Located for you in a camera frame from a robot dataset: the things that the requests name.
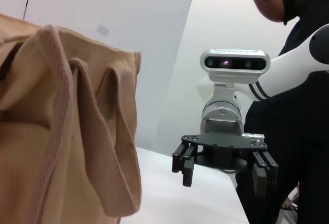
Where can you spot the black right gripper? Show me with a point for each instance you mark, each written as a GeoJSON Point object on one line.
{"type": "Point", "coordinates": [223, 149]}

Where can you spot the khaki canvas food bag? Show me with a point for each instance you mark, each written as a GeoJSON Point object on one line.
{"type": "Point", "coordinates": [38, 131]}

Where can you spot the person's bare forearm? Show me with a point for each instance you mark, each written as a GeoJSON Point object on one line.
{"type": "Point", "coordinates": [275, 8]}

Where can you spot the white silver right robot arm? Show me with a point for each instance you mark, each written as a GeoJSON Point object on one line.
{"type": "Point", "coordinates": [288, 70]}

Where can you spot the person in black clothes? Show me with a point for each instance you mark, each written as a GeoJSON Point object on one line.
{"type": "Point", "coordinates": [295, 144]}

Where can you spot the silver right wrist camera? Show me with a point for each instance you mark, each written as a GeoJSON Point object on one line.
{"type": "Point", "coordinates": [235, 63]}

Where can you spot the white wall sticker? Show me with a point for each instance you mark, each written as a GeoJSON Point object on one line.
{"type": "Point", "coordinates": [102, 30]}

